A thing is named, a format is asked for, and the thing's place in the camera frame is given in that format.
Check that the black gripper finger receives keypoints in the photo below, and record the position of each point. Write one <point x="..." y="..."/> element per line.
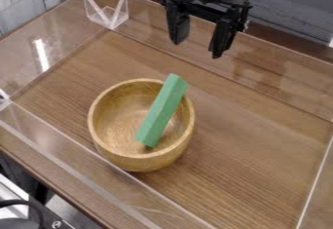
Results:
<point x="178" y="22"/>
<point x="223" y="36"/>

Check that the green rectangular block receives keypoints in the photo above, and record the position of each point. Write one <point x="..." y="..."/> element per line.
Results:
<point x="163" y="106"/>

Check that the brown wooden bowl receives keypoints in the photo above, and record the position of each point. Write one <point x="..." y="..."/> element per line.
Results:
<point x="115" y="116"/>

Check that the clear acrylic corner bracket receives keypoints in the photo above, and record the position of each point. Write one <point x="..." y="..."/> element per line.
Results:
<point x="108" y="17"/>

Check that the clear acrylic tray wall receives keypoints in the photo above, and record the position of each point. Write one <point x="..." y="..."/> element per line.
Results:
<point x="257" y="170"/>

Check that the black metal table frame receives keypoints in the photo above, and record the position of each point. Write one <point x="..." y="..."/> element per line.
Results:
<point x="30" y="205"/>

